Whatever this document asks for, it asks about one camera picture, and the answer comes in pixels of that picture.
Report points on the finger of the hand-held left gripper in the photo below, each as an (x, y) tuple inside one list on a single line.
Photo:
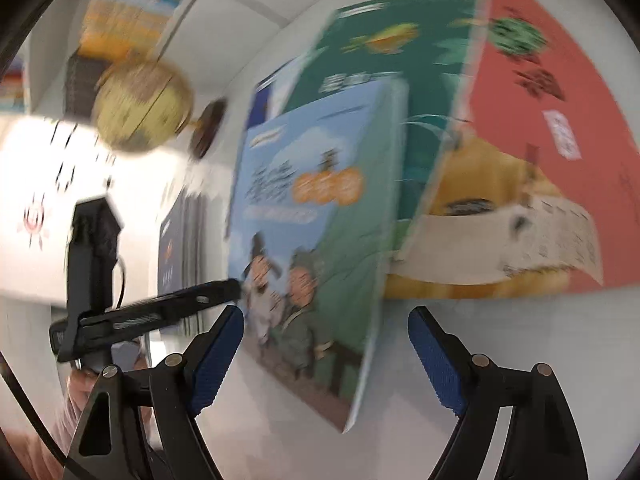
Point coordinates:
[(205, 297)]

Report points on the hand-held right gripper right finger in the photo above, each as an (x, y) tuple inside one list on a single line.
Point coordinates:
[(437, 360)]

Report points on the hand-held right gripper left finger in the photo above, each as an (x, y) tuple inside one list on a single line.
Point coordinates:
[(217, 360)]

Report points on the dark blue cover book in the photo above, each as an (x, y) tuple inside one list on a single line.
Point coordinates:
[(170, 260)]

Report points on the light blue cartoon cover book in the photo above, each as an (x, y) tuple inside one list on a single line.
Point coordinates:
[(300, 210)]

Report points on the red cover book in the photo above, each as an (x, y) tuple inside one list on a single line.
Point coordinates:
[(525, 110)]

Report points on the green caterpillar cover book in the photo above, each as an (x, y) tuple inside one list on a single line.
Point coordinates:
[(400, 70)]

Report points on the row of dark hardcover books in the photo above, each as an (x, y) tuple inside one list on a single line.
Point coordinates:
[(82, 85)]

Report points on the row of yellow orange books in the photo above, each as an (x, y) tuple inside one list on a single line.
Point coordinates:
[(130, 5)]

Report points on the person's left hand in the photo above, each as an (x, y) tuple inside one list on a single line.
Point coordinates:
[(80, 390)]

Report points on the yellow globe on wooden base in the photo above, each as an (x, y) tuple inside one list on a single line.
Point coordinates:
[(135, 105)]

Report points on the sun wall decal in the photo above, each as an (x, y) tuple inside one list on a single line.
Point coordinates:
[(32, 220)]

